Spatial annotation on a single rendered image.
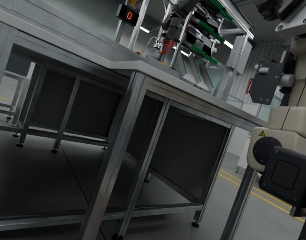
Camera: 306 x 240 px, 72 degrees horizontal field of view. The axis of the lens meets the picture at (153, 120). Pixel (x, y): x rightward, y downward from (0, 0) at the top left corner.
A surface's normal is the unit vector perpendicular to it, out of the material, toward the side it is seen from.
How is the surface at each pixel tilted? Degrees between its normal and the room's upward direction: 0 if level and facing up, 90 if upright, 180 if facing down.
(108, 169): 90
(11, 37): 90
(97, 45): 90
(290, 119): 90
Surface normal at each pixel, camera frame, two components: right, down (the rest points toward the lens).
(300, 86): -0.80, -0.25
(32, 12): 0.61, 0.25
